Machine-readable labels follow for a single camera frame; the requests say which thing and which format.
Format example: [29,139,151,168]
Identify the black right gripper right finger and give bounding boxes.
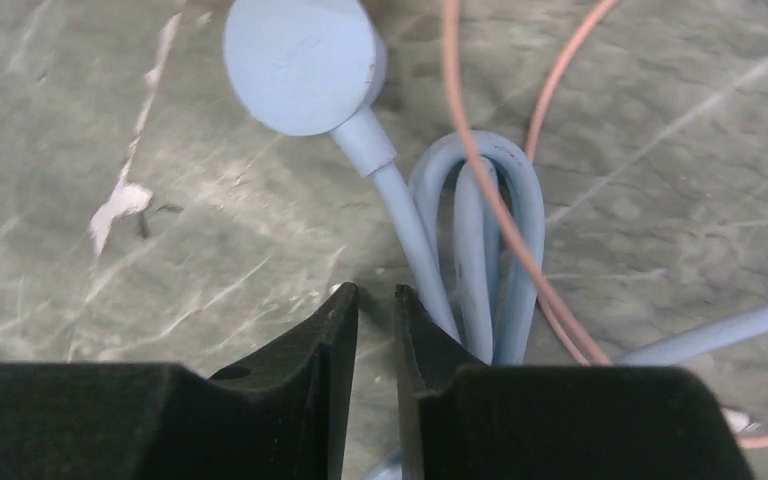
[394,285,753,480]

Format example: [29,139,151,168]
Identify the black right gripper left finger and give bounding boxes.
[0,283,359,479]

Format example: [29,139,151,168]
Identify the light blue power cable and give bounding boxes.
[222,0,768,480]

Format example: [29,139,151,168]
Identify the pink thin cable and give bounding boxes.
[440,0,768,452]

